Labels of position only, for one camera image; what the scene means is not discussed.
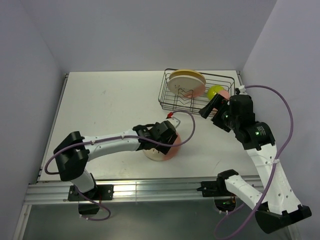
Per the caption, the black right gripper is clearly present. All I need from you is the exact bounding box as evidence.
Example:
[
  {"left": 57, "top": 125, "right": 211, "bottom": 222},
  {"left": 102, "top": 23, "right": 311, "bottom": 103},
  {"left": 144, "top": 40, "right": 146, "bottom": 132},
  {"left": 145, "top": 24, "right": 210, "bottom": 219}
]
[{"left": 198, "top": 92, "right": 239, "bottom": 132}]

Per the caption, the green ceramic bowl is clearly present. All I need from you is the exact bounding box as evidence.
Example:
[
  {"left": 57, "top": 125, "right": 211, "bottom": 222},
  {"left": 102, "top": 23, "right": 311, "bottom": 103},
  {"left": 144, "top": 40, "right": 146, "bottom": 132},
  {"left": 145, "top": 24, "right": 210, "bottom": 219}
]
[{"left": 206, "top": 85, "right": 224, "bottom": 101}]

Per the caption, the pink cup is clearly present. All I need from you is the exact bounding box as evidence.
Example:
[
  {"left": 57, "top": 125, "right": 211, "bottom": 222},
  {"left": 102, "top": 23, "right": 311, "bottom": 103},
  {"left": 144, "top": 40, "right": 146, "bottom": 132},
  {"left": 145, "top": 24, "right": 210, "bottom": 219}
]
[{"left": 212, "top": 90, "right": 230, "bottom": 115}]

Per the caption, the pink cream plate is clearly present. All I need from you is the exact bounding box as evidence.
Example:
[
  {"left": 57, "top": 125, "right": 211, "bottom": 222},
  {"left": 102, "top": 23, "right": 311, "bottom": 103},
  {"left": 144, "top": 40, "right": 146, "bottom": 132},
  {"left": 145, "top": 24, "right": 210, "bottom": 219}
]
[
  {"left": 167, "top": 75, "right": 206, "bottom": 98},
  {"left": 143, "top": 146, "right": 181, "bottom": 162}
]

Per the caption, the yellow cream plate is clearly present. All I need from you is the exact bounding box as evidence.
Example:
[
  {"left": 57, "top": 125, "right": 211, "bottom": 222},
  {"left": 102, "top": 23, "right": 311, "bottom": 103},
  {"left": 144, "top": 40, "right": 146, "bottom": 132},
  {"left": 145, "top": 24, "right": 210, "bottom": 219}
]
[{"left": 169, "top": 69, "right": 206, "bottom": 84}]

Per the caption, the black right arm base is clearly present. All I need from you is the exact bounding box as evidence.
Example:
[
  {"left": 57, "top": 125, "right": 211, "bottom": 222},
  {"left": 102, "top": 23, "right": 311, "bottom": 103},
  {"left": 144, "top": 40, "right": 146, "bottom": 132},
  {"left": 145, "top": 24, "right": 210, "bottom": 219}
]
[{"left": 196, "top": 181, "right": 226, "bottom": 198}]

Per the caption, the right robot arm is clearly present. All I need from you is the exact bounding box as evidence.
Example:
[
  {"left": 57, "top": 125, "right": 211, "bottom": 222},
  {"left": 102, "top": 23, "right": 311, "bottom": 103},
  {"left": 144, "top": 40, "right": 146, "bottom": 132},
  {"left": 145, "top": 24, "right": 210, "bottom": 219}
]
[{"left": 198, "top": 94, "right": 312, "bottom": 234}]

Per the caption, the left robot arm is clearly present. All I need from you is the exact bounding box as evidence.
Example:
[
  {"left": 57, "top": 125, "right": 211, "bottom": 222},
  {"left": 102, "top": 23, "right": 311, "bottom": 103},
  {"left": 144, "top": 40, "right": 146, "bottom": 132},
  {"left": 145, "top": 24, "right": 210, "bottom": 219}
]
[{"left": 53, "top": 118, "right": 180, "bottom": 200}]

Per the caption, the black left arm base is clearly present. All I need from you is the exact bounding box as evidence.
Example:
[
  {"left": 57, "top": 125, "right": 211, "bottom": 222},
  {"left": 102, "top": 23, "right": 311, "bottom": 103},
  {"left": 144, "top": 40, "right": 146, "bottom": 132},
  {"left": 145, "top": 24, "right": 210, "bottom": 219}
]
[{"left": 67, "top": 184, "right": 114, "bottom": 202}]

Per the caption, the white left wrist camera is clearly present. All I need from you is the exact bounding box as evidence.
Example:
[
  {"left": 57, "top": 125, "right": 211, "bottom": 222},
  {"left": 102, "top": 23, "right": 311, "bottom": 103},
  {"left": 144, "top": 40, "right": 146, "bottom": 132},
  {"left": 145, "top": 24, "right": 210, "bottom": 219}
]
[{"left": 168, "top": 116, "right": 181, "bottom": 129}]

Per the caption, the wire dish rack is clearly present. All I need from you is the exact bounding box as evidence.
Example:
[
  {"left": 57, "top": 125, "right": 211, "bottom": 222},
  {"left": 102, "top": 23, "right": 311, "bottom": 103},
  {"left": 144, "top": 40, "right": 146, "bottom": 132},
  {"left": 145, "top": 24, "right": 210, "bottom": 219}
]
[{"left": 158, "top": 68, "right": 241, "bottom": 115}]

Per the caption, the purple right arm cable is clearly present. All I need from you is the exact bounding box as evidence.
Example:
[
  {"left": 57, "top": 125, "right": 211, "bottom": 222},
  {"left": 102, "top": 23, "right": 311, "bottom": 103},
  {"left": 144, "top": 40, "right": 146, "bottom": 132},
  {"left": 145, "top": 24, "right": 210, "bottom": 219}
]
[{"left": 214, "top": 84, "right": 294, "bottom": 240}]

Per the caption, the aluminium table rail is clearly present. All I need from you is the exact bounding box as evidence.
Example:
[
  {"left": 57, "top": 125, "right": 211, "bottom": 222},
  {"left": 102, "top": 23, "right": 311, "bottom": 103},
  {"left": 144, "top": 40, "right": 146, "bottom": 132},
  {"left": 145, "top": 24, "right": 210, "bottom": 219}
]
[{"left": 23, "top": 176, "right": 216, "bottom": 205}]

